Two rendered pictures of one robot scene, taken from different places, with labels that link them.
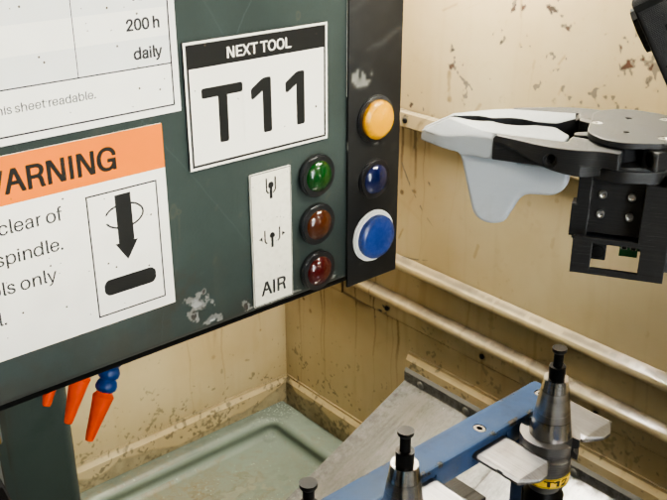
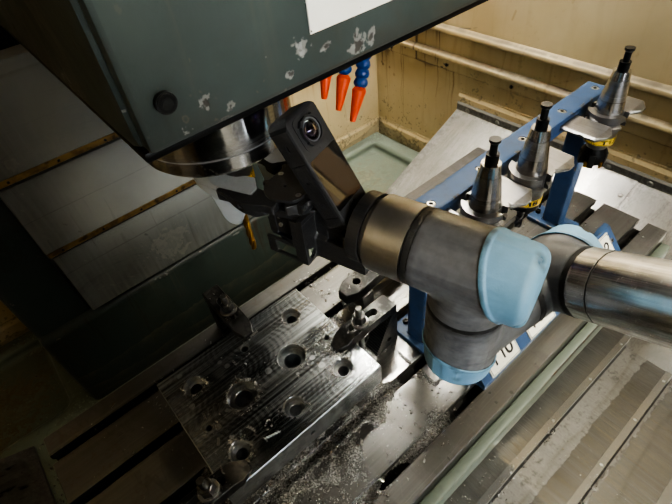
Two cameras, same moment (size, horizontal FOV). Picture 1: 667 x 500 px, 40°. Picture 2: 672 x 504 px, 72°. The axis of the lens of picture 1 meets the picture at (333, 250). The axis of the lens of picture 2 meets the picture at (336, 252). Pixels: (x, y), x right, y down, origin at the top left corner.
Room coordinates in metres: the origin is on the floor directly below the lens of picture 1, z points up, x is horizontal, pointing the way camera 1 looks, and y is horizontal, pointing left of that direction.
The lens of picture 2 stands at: (0.10, 0.18, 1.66)
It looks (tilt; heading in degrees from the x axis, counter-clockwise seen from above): 45 degrees down; 6
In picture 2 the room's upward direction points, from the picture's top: 8 degrees counter-clockwise
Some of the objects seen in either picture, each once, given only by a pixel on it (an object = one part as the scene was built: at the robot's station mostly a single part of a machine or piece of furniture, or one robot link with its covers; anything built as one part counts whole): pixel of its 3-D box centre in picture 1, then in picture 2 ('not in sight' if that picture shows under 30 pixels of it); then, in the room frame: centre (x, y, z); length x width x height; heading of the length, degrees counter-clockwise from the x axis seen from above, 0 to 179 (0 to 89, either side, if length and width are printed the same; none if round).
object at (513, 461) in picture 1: (515, 462); (588, 129); (0.78, -0.19, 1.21); 0.07 x 0.05 x 0.01; 41
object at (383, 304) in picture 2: not in sight; (363, 331); (0.57, 0.20, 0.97); 0.13 x 0.03 x 0.15; 131
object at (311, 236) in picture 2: not in sight; (324, 216); (0.46, 0.23, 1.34); 0.12 x 0.08 x 0.09; 57
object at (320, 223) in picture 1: (318, 224); not in sight; (0.53, 0.01, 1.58); 0.02 x 0.01 x 0.02; 131
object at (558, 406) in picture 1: (553, 405); (615, 90); (0.81, -0.23, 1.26); 0.04 x 0.04 x 0.07
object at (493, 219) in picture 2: not in sight; (483, 210); (0.60, 0.02, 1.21); 0.06 x 0.06 x 0.03
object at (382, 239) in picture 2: not in sight; (395, 234); (0.42, 0.16, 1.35); 0.08 x 0.05 x 0.08; 147
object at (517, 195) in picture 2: not in sight; (507, 192); (0.63, -0.02, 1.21); 0.07 x 0.05 x 0.01; 41
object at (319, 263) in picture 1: (319, 270); not in sight; (0.53, 0.01, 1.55); 0.02 x 0.01 x 0.02; 131
